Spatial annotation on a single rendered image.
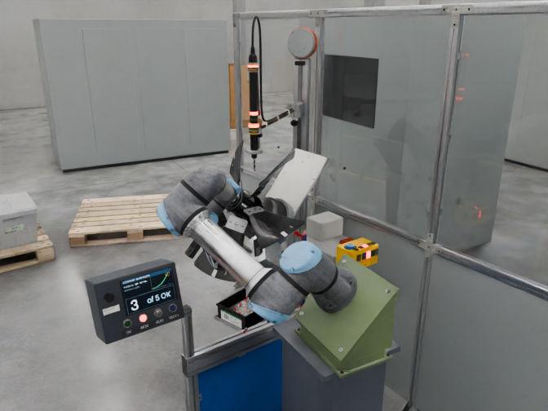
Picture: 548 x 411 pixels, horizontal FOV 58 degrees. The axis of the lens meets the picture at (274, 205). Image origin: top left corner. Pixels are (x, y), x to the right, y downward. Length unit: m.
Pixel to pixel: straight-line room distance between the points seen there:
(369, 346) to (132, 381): 1.93
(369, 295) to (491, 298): 0.92
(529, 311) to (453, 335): 0.43
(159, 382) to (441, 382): 1.58
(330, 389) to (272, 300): 0.34
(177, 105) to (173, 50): 0.79
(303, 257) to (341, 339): 0.27
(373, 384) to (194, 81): 6.58
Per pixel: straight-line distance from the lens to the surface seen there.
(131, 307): 1.61
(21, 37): 14.04
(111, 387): 3.20
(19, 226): 4.84
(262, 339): 2.02
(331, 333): 1.57
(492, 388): 2.58
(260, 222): 2.14
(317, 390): 1.64
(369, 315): 1.52
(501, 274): 2.31
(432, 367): 2.75
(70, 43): 7.43
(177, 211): 1.56
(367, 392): 1.74
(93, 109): 7.53
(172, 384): 3.14
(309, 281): 1.48
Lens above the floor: 1.97
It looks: 20 degrees down
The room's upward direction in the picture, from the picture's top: straight up
